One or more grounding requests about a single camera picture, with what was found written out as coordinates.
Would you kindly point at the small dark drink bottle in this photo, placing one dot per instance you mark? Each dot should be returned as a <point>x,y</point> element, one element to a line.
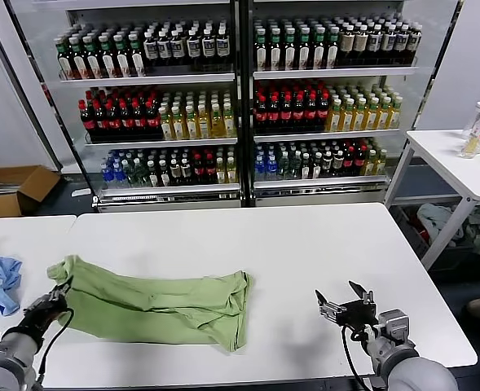
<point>175,174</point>
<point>327,165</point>
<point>152,175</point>
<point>187,173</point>
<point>305,167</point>
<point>164,174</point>
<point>338,163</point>
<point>316,166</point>

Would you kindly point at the white crumpled cloth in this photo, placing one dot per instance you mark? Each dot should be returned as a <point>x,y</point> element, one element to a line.
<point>435,220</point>

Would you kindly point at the red crumpled cloth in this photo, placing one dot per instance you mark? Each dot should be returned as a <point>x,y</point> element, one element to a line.
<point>421,234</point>

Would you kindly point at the blue water bottle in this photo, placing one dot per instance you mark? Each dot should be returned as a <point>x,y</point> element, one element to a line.
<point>271,168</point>
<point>119,175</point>
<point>260,168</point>
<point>107,175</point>

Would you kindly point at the pale yellow drink bottle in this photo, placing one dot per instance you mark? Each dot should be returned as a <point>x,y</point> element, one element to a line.
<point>472,144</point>

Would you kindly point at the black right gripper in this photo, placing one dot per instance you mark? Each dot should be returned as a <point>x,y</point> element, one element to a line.
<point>355,313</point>

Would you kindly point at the green tinted water bottle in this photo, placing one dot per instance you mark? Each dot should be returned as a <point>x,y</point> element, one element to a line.
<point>141,175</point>
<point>130,175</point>
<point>282,167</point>
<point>293,167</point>

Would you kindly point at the small white floor object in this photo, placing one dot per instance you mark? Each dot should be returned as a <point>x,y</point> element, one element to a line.
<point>80,192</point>

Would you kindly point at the cola bottle red cap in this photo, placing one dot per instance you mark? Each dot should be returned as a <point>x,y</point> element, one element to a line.
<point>113,121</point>
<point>199,171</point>
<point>210,171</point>
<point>152,120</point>
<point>285,115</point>
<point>87,122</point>
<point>311,115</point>
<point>273,116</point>
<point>126,121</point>
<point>360,160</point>
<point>100,122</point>
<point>261,116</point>
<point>298,115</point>
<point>323,114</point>
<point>139,120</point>
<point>349,161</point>

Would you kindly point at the white cooler shelf board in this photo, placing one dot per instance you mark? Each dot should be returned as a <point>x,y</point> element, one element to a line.
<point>162,142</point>
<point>325,134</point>
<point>150,78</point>
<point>333,72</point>
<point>170,189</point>
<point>321,183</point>

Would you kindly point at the dark drink bottle white label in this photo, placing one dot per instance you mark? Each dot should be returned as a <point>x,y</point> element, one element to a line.
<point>388,40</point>
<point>193,47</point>
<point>208,45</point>
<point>375,41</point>
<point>402,40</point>
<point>414,39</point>
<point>223,45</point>
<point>177,47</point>
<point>164,48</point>
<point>150,49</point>

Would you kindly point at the yellow tea bottle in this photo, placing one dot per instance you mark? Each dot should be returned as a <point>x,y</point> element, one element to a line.
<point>371,117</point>
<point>381,162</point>
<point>335,118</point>
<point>359,117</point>
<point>394,115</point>
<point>166,126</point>
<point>231,172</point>
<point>383,116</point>
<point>221,173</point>
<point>371,163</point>
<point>204,125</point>
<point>347,117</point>
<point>191,125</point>
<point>179,126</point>
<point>217,124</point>
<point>230,123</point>

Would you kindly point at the dark drink bottle beige label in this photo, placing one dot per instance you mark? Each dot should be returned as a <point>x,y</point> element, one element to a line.
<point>362,42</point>
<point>347,42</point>

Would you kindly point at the black storage crate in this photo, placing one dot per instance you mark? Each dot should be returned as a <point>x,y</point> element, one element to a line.
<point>455,256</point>

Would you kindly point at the white side table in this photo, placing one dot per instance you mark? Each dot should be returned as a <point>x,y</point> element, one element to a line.
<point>447,159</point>

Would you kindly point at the open cardboard box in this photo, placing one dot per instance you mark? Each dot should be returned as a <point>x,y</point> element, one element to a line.
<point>32,183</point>

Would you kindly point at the light green polo shirt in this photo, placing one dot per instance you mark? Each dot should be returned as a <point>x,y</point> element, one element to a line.
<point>142,301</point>

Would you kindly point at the open beverage cooler cabinet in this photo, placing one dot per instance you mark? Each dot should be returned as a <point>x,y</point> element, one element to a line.
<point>245,122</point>

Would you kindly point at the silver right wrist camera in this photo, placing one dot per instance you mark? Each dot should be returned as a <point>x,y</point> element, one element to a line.
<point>394,326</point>

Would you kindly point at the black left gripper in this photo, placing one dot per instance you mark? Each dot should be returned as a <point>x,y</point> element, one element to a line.
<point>44,311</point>

